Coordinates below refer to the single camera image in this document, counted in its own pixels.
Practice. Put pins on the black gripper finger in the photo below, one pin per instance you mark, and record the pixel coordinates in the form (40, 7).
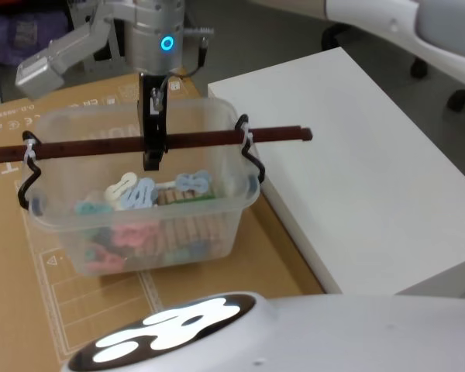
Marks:
(152, 162)

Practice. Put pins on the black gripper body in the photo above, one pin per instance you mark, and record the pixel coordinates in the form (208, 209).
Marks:
(153, 128)

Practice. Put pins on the dark brown rod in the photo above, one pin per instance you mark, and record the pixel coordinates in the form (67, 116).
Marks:
(89, 148)

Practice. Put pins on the grey-blue plastic clothespin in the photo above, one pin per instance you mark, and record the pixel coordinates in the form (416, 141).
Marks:
(139, 195)

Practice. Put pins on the wooden clothespin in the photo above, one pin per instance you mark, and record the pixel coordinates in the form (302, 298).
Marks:
(174, 196)
(195, 228)

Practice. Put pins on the white plastic clothespin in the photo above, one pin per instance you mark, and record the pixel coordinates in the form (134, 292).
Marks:
(118, 190)

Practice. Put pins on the light blue plastic clothespin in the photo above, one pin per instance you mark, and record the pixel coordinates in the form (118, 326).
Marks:
(193, 182)

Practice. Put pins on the teal plastic clothespin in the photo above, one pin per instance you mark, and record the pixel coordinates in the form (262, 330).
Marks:
(93, 209)

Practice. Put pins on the pink plastic clothespin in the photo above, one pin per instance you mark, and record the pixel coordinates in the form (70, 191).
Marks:
(133, 236)

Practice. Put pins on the clear plastic bin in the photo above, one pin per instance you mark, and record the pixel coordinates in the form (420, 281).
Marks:
(221, 217)

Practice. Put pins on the white zip tie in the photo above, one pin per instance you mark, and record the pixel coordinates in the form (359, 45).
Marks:
(29, 153)
(248, 135)

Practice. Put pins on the red plastic clothespin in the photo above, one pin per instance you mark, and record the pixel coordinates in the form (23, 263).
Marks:
(109, 260)

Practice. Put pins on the purple bag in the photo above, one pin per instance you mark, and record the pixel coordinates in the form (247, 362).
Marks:
(23, 35)

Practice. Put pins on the brown cardboard sheet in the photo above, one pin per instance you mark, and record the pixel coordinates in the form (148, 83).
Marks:
(19, 271)

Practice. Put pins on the white box table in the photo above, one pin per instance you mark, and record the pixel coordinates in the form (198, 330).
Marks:
(356, 162)

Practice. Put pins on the silver robot arm with wrist camera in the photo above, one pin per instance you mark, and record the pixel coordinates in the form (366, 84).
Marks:
(147, 31)

